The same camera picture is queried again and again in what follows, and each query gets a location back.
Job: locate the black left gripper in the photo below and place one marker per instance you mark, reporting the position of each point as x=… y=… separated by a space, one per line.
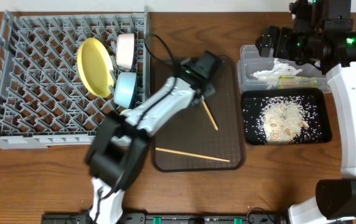
x=203 y=91

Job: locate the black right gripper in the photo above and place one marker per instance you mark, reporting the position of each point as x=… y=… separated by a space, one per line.
x=282 y=35

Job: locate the white tissue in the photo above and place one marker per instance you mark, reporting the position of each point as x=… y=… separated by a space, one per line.
x=279 y=69

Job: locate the green wrapper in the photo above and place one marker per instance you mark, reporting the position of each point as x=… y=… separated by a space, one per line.
x=285 y=82

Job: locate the wooden chopstick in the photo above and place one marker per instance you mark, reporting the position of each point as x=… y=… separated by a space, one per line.
x=209 y=115
x=191 y=154

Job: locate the light blue bowl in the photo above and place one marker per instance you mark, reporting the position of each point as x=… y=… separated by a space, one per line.
x=125 y=90

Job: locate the white cup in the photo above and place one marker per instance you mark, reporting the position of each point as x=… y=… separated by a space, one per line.
x=125 y=111

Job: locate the pink bowl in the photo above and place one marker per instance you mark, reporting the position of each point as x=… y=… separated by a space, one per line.
x=125 y=50

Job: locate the yellow plate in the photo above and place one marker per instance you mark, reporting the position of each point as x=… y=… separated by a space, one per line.
x=94 y=66

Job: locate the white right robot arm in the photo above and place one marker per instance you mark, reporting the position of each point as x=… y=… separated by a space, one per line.
x=323 y=35

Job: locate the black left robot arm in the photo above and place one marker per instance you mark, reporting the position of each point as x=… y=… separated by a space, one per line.
x=118 y=151

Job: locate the black waste tray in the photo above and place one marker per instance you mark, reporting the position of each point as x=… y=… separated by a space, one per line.
x=314 y=92

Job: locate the rice food waste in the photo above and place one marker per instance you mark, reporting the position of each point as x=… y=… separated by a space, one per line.
x=281 y=120

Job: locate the grey dishwasher rack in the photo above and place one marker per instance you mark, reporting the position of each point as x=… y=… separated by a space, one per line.
x=43 y=101

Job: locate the brown serving tray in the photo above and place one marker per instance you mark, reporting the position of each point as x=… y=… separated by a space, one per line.
x=190 y=130

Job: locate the clear plastic bin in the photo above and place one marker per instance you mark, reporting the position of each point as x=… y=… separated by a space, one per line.
x=251 y=62

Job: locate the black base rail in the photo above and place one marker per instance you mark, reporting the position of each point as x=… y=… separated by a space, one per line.
x=141 y=218

